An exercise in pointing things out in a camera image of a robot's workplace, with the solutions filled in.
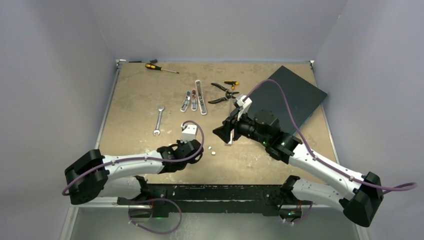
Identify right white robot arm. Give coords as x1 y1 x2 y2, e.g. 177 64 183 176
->
212 109 384 227

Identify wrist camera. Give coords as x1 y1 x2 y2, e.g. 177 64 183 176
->
234 94 253 121
180 123 198 143

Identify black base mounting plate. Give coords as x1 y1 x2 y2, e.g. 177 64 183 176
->
117 183 310 218

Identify black handled pliers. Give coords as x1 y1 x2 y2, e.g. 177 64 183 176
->
207 82 240 105

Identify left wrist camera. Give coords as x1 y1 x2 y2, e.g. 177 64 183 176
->
180 123 198 143

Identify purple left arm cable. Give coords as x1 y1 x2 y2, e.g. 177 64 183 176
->
61 120 205 197

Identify silver open-end wrench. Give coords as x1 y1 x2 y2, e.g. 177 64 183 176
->
152 105 165 136

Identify silver stapler magazine tray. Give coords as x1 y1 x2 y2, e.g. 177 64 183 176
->
180 91 191 113

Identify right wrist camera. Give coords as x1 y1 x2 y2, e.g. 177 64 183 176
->
234 94 253 121

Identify red silver stapler insert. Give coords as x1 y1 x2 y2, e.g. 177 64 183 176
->
191 88 198 111

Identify small yellow black screwdriver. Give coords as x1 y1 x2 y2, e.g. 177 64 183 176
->
223 80 239 90

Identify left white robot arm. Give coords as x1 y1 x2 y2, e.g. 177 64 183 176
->
62 139 204 205

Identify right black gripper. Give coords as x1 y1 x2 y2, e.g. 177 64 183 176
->
213 108 270 145

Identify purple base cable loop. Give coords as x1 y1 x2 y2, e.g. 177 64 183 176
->
127 197 185 235

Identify black flat box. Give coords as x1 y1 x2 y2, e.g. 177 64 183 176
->
248 66 328 135

